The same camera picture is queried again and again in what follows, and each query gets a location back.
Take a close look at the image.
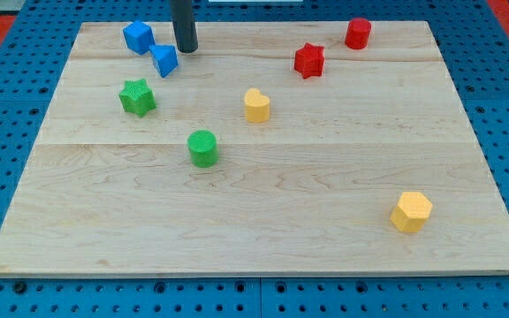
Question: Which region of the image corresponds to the red star block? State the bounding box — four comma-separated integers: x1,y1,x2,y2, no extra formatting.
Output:
293,42,325,79

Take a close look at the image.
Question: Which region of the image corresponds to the green cylinder block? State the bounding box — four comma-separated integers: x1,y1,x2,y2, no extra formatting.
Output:
187,130,218,168

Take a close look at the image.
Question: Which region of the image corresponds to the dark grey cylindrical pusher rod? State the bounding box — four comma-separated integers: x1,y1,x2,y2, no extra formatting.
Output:
169,0,198,53

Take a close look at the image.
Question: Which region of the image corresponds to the yellow hexagon block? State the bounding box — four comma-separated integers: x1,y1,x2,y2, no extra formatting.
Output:
390,192,433,233

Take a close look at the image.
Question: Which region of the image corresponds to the light wooden board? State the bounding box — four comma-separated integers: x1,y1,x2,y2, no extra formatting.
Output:
0,21,509,278

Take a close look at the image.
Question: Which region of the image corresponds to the blue cube block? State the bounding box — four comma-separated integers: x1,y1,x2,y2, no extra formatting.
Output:
123,20,156,55

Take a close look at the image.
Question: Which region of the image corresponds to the red cylinder block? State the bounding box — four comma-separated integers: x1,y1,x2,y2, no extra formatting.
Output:
345,18,372,49

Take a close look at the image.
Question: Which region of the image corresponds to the blue triangle block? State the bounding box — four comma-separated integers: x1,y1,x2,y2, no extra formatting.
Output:
149,45,179,78

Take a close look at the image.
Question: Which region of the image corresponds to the yellow heart block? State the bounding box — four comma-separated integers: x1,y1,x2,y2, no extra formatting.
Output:
244,88,270,123

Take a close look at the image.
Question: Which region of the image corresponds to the green star block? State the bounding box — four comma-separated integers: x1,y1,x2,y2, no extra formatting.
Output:
118,79,156,117

